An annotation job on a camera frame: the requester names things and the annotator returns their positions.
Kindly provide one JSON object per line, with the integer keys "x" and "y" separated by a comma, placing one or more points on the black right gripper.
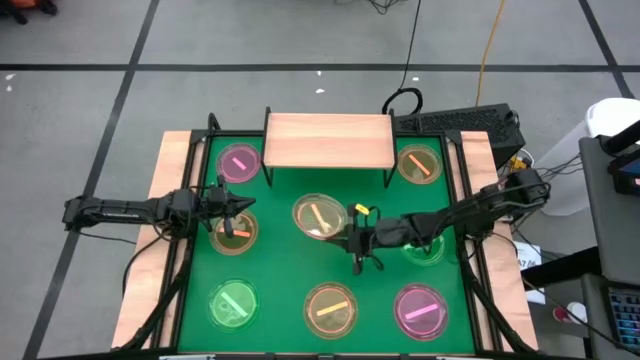
{"x": 364, "y": 239}

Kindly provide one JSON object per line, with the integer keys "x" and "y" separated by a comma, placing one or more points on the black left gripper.
{"x": 216, "y": 202}

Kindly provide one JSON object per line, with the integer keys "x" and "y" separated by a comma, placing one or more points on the clear dish with orange stick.
{"x": 315, "y": 215}

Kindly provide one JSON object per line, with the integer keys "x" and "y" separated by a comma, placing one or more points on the orange plate with red strip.
{"x": 242, "y": 244}

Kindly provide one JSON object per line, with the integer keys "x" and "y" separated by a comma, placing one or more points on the green transparent plate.
{"x": 230, "y": 307}
{"x": 425, "y": 257}

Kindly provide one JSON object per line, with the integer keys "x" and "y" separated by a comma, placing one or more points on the large pink transparent plate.
{"x": 420, "y": 312}

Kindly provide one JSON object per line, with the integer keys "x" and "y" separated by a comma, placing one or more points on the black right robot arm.
{"x": 450, "y": 215}

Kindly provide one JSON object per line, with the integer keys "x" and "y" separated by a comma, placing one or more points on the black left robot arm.
{"x": 115, "y": 210}

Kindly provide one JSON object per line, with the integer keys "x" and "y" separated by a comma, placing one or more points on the yellow tag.
{"x": 361, "y": 209}

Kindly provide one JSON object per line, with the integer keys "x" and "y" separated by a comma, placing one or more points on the small pink transparent plate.
{"x": 230, "y": 169}

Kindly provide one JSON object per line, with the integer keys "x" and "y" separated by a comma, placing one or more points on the green table mat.
{"x": 280, "y": 260}

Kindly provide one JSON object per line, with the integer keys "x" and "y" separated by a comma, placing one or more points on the orange plate with yellow strip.
{"x": 330, "y": 310}

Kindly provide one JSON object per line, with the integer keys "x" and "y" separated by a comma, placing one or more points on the white paper sheet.
{"x": 530, "y": 257}

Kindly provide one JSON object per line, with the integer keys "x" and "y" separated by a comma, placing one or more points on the red and white cup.
{"x": 570, "y": 313}

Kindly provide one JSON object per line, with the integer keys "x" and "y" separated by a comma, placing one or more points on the black tablet screen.
{"x": 627, "y": 175}

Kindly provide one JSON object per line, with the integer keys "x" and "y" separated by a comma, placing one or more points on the orange and black chair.
{"x": 30, "y": 3}

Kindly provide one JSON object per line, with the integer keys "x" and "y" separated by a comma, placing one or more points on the black keyboard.
{"x": 627, "y": 317}

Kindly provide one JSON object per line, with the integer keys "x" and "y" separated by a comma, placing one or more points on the white bin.
{"x": 615, "y": 117}

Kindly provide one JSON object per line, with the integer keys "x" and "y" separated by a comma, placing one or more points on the wooden shelf with black frame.
{"x": 325, "y": 140}

